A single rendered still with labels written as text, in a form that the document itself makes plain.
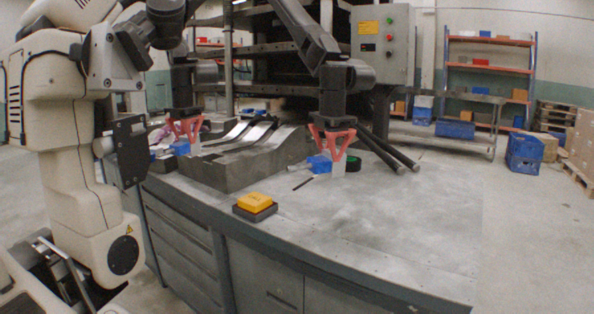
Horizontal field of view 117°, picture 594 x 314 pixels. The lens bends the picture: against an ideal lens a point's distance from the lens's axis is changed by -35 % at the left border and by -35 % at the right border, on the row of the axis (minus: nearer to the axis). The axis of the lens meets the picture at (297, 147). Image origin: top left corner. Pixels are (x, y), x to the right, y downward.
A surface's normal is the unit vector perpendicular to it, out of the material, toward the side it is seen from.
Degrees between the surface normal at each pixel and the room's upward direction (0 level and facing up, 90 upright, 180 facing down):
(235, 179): 90
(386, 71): 90
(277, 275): 90
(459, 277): 0
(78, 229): 82
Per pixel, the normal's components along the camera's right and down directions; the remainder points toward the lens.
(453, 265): 0.00, -0.96
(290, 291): -0.58, 0.22
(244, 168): 0.81, 0.16
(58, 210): -0.29, 0.13
